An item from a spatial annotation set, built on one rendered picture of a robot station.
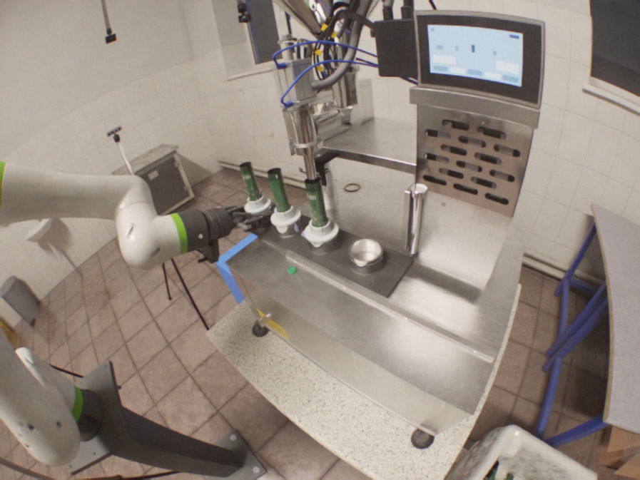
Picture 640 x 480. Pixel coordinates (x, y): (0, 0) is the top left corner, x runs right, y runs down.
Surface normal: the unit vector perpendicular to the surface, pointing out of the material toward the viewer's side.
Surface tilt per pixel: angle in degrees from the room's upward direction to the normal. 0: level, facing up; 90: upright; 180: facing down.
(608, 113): 90
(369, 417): 0
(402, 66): 90
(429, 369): 0
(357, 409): 0
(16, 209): 117
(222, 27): 90
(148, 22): 90
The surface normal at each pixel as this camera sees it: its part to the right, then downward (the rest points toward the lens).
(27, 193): 0.95, 0.10
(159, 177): 0.76, 0.33
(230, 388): -0.14, -0.76
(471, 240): -0.64, 0.56
